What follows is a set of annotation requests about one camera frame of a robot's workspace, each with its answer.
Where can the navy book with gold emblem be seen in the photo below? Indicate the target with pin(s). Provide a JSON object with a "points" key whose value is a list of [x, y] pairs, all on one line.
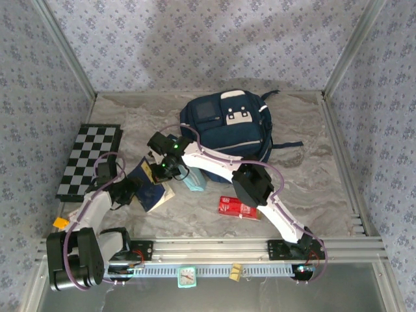
{"points": [[168, 195], [149, 193]]}

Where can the navy blue backpack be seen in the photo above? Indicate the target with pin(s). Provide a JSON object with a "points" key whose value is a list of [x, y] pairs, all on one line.
{"points": [[234, 136]]}

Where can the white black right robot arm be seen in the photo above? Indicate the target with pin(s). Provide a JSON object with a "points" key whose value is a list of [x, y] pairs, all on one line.
{"points": [[211, 159]]}

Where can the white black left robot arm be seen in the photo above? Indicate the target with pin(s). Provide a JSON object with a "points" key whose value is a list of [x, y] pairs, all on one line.
{"points": [[94, 208]]}

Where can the black grey chessboard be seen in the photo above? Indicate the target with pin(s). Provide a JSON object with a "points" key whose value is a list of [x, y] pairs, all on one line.
{"points": [[87, 146]]}

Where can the small orange block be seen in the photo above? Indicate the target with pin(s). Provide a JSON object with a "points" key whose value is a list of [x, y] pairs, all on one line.
{"points": [[60, 223]]}

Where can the small teal clock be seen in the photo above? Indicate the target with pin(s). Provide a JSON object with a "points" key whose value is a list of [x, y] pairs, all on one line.
{"points": [[187, 277]]}

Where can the yellow paper clip bundle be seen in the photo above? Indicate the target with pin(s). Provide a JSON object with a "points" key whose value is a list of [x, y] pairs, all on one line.
{"points": [[236, 272]]}

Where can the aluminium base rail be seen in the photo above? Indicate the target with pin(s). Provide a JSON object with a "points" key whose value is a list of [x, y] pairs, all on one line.
{"points": [[211, 248]]}

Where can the aluminium frame post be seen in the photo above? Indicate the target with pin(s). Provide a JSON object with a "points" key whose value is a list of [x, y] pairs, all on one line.
{"points": [[70, 55], [351, 52]]}

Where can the aluminium side rail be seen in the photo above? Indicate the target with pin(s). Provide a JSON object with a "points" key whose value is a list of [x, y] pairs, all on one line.
{"points": [[329, 110]]}

